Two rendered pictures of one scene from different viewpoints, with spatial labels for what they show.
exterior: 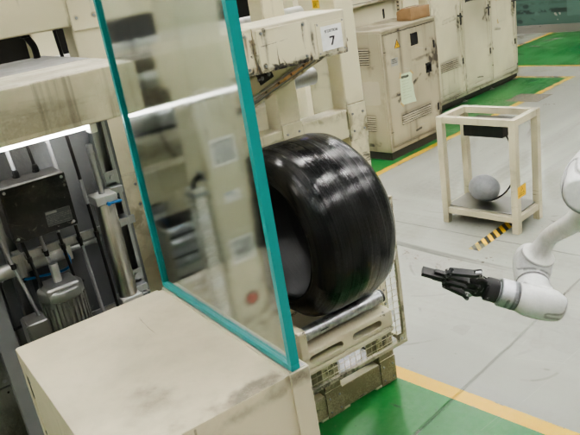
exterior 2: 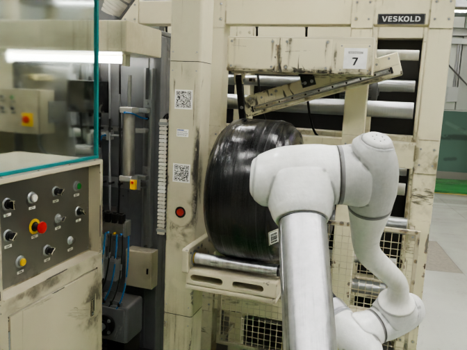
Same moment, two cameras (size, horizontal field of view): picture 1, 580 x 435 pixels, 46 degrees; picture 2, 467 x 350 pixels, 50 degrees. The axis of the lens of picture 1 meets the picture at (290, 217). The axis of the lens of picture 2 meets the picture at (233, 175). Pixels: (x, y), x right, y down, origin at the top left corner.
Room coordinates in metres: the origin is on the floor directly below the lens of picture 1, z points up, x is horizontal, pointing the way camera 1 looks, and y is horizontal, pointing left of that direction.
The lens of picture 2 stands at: (0.70, -1.48, 1.54)
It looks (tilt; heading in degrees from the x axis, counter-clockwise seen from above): 9 degrees down; 50
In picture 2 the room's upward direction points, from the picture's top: 3 degrees clockwise
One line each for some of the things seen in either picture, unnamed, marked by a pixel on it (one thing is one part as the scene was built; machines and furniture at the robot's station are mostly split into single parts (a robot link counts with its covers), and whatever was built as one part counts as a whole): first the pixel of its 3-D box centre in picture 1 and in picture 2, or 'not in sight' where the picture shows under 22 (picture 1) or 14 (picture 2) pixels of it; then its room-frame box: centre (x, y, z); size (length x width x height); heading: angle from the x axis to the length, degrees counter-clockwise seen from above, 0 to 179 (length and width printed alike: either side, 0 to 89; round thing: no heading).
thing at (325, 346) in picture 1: (341, 334); (233, 280); (1.88, -0.10, 0.83); 0.36 x 0.09 x 0.06; 122
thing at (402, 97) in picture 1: (393, 87); not in sight; (6.85, -1.25, 0.62); 0.91 x 0.58 x 1.25; 132
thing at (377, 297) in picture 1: (340, 316); (235, 264); (1.88, -0.11, 0.90); 0.35 x 0.05 x 0.05; 122
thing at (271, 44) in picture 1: (254, 47); (301, 57); (2.32, 0.02, 1.71); 0.61 x 0.25 x 0.15; 122
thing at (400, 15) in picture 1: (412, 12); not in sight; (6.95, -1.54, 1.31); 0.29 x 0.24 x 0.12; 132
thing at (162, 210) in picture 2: not in sight; (165, 177); (1.78, 0.24, 1.19); 0.05 x 0.04 x 0.48; 32
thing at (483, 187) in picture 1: (489, 167); not in sight; (4.53, -1.45, 0.40); 0.60 x 0.35 x 0.80; 42
